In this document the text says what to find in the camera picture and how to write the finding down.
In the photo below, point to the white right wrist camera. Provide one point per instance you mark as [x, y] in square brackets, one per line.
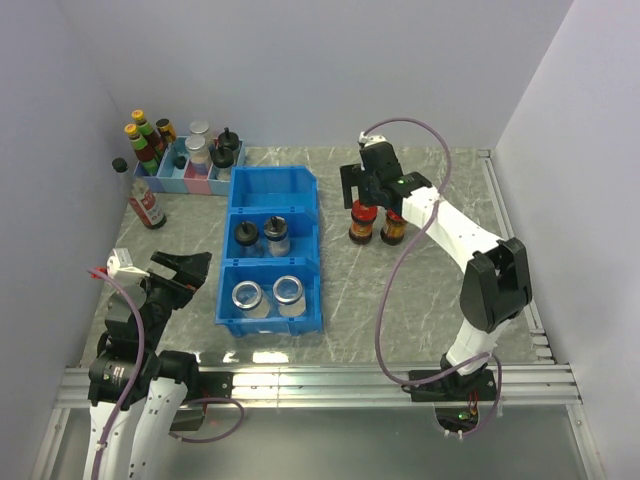
[368, 139]

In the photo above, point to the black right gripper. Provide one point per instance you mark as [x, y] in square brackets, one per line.
[353, 176]

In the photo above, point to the large silver-lid glass jar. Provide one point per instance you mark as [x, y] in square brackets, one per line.
[289, 294]

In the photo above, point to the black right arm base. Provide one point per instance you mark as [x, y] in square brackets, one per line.
[463, 405]

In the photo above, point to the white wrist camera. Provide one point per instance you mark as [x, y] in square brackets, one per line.
[368, 139]
[119, 267]

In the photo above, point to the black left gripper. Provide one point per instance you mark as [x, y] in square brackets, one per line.
[190, 271]

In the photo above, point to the silver-lid jar back tray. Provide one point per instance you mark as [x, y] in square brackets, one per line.
[202, 128]

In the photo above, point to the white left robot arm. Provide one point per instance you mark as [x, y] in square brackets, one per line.
[135, 390]

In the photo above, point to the green-neck sauce bottle back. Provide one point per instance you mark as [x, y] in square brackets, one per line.
[148, 132]

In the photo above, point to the red-lid sauce jar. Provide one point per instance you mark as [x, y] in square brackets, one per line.
[362, 219]
[393, 231]

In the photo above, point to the silver-lid jar tray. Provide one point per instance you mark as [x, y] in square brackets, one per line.
[202, 128]
[199, 154]

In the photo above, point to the blue three-compartment plastic bin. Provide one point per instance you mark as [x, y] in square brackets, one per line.
[270, 274]

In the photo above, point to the black knob-lid glass jar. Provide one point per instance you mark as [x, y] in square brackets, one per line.
[246, 235]

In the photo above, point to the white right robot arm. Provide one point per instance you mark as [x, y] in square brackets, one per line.
[496, 283]

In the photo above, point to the black knob jar front tray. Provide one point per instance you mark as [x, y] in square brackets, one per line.
[223, 161]

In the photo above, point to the black knob jar back tray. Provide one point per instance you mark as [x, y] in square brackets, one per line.
[228, 139]

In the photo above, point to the black knob jar tray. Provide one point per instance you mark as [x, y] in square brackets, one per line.
[223, 161]
[228, 139]

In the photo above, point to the pastel compartment organizer tray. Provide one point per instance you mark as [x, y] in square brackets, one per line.
[185, 181]

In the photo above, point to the green-neck sauce bottle front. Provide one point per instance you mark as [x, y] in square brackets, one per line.
[144, 152]

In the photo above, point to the silver-lid jar front tray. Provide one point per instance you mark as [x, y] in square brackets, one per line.
[199, 154]

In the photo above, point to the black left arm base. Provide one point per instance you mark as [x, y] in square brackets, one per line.
[211, 383]

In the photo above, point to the small silver-lid glass jar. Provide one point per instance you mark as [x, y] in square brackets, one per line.
[251, 300]

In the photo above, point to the small black item in tray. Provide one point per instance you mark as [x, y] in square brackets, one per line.
[179, 162]

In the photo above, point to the green-neck sauce bottle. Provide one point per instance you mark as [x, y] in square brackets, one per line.
[148, 132]
[144, 152]

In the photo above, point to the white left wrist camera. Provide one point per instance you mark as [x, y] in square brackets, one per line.
[119, 267]

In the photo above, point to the clear bottle red label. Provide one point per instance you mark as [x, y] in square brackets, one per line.
[139, 196]

